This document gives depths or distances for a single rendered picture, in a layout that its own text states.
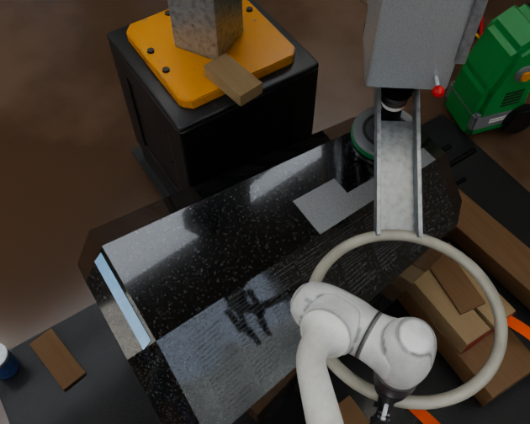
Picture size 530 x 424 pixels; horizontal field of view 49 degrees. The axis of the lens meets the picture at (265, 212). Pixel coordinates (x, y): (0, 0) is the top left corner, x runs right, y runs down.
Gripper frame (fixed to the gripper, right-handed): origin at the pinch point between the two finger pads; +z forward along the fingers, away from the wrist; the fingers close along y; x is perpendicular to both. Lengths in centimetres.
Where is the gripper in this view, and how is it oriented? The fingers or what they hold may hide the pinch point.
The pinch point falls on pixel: (378, 412)
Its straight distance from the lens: 148.1
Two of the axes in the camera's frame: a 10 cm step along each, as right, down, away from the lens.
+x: -9.5, -2.5, 2.0
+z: 0.0, 6.1, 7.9
